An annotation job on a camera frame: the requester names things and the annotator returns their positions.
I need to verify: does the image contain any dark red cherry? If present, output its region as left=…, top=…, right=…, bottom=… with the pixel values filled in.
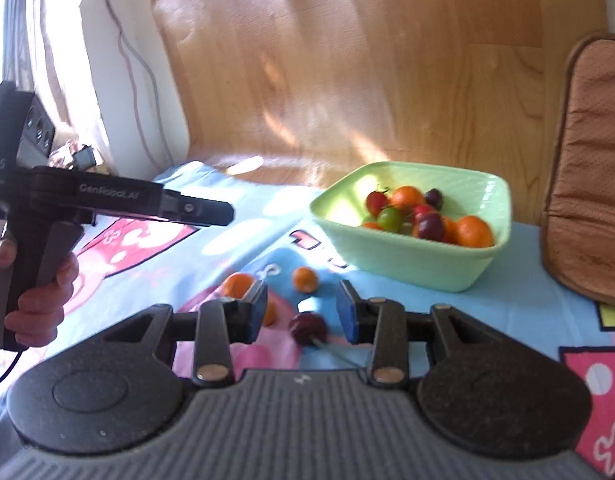
left=290, top=311, right=358, bottom=367

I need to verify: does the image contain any green tomato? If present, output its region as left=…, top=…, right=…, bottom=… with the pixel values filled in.
left=377, top=207, right=404, bottom=233

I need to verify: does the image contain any dark wall cable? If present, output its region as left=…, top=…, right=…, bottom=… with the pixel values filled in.
left=90, top=0, right=188, bottom=166

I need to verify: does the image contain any white curtain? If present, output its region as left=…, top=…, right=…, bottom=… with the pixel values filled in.
left=0, top=0, right=108, bottom=161

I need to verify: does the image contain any small yellow tomato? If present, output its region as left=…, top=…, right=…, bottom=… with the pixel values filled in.
left=292, top=266, right=319, bottom=294

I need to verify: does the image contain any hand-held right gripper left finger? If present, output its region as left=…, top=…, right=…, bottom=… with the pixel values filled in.
left=102, top=280, right=269, bottom=387

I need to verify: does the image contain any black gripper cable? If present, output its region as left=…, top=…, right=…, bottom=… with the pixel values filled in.
left=0, top=347, right=27, bottom=389

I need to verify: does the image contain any brown seat cushion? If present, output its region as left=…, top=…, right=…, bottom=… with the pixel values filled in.
left=540, top=32, right=615, bottom=309

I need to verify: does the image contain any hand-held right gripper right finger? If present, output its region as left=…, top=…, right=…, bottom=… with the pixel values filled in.
left=336, top=280, right=498, bottom=388

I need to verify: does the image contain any dark purple tomato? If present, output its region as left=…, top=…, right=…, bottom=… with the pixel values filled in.
left=416, top=212, right=445, bottom=242

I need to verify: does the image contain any light green bowl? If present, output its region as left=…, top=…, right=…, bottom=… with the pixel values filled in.
left=310, top=161, right=512, bottom=293

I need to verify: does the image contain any wood grain panel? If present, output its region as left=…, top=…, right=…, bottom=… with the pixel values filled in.
left=150, top=0, right=608, bottom=226

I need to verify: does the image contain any person's left hand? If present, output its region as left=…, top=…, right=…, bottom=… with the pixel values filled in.
left=0, top=234, right=80, bottom=348

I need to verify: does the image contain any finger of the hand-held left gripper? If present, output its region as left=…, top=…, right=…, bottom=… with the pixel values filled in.
left=162, top=190, right=235, bottom=228

